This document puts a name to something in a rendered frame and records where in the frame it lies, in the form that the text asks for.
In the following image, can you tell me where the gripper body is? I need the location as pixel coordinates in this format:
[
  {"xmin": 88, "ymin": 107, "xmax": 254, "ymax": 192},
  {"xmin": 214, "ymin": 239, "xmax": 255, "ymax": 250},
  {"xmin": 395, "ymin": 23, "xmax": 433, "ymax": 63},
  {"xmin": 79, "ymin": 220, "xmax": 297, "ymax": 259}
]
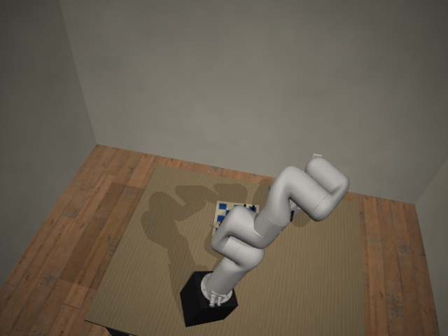
[{"xmin": 290, "ymin": 199, "xmax": 301, "ymax": 217}]

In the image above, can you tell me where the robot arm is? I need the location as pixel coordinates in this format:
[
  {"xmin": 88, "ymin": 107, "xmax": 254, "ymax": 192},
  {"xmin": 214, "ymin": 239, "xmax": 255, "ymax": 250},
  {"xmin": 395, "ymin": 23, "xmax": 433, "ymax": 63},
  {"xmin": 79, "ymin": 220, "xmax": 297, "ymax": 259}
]
[{"xmin": 201, "ymin": 157, "xmax": 350, "ymax": 307}]

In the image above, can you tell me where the blue and cream chessboard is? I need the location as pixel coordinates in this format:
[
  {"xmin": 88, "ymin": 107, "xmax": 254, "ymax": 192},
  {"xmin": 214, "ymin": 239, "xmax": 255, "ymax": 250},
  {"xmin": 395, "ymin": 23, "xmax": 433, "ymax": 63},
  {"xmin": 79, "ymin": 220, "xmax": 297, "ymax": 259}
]
[{"xmin": 212, "ymin": 201, "xmax": 259, "ymax": 237}]

